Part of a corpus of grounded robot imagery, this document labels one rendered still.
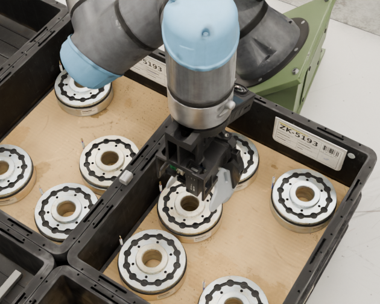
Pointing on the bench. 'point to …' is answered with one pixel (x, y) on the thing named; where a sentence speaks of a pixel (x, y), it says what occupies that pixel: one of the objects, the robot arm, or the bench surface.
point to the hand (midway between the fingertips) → (208, 184)
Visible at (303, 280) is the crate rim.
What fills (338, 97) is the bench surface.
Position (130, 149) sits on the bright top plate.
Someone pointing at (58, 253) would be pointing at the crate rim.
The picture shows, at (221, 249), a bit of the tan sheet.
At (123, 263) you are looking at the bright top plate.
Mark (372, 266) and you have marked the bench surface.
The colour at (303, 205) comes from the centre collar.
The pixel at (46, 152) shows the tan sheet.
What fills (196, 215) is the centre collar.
